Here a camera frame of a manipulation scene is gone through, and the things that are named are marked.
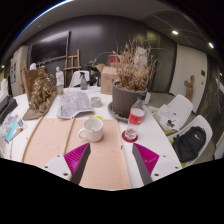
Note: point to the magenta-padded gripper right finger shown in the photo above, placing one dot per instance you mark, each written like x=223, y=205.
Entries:
x=148, y=159

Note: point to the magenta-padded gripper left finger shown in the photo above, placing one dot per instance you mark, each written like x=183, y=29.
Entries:
x=75, y=158

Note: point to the clear drink bottle red label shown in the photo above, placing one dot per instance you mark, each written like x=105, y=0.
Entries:
x=135, y=118

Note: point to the light wooden drawing board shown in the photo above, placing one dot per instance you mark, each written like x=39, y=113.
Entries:
x=106, y=160

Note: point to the white ceramic mug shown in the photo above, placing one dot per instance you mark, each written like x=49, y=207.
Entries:
x=93, y=130

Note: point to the black backpack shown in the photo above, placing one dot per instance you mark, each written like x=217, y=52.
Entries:
x=188, y=143

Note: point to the yellow packet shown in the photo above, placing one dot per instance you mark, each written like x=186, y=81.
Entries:
x=95, y=117

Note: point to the stack of papers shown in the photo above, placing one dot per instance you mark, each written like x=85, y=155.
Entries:
x=166, y=116

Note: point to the open printed magazine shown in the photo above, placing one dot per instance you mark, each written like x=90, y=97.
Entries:
x=75, y=105

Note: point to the small white round cup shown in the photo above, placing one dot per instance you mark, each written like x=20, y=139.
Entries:
x=96, y=102

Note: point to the white plastic chair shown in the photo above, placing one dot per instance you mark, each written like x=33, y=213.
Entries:
x=205, y=123
x=181, y=105
x=76, y=78

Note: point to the dried plant in grey pot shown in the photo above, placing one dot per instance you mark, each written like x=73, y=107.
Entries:
x=128, y=98

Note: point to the green-tinted spray bottle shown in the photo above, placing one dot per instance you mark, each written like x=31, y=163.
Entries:
x=60, y=90

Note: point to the colourful printed book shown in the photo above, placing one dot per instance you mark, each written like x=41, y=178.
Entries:
x=10, y=126

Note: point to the dark grey spray bottle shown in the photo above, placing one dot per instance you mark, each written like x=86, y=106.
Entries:
x=83, y=82

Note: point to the wooden jointed figure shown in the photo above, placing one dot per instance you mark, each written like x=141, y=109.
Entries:
x=189, y=88

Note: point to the brown cardboard box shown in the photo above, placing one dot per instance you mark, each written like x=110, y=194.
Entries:
x=107, y=81

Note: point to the small white plaster figure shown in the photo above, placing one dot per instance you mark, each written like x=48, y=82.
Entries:
x=59, y=76

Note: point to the black flat box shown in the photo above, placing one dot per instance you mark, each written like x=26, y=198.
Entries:
x=6, y=106

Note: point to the wooden easel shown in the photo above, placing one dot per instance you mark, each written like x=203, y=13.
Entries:
x=71, y=66

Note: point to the white plaster bust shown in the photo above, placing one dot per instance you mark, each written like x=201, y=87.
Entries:
x=33, y=66

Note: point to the red box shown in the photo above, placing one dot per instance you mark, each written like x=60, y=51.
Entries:
x=114, y=59

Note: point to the white cabinet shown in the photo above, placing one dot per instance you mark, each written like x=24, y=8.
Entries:
x=18, y=66

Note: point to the long ceiling light strip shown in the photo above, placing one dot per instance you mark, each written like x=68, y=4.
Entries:
x=40, y=16

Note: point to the large black wall screen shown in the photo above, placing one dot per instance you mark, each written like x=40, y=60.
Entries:
x=50, y=46

